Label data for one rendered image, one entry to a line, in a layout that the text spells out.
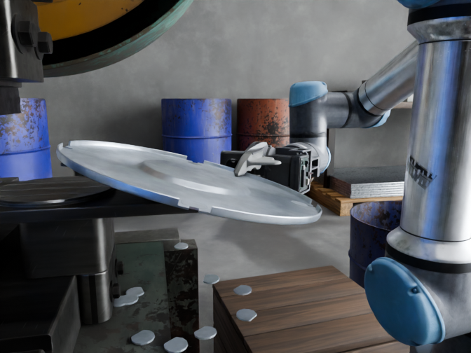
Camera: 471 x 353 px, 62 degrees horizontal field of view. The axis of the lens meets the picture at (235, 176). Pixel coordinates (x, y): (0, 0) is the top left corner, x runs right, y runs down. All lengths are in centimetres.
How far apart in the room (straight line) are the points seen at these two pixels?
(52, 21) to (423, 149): 63
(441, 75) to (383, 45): 391
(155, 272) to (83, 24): 45
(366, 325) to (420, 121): 63
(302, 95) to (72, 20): 44
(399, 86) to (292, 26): 329
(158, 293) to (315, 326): 57
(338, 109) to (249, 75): 306
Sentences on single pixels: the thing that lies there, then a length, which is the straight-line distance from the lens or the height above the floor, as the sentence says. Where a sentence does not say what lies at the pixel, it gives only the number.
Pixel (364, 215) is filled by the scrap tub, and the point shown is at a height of 43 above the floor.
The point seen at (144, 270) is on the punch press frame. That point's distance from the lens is 57.
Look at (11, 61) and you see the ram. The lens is 41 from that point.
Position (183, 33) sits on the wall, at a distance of 380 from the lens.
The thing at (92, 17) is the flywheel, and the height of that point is 102.
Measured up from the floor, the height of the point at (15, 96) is 88.
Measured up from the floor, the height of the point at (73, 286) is 70.
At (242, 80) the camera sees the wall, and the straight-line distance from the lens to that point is 384.
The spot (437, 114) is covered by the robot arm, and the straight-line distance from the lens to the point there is 52.
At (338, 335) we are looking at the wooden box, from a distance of 99.
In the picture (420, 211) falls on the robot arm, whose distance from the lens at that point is 54.
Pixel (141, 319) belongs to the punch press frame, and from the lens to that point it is 46.
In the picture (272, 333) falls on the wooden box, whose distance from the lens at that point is 98.
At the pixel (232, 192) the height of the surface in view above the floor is 78.
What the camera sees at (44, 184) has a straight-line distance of 48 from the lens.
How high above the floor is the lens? 88
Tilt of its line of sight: 11 degrees down
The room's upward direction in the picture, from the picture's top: straight up
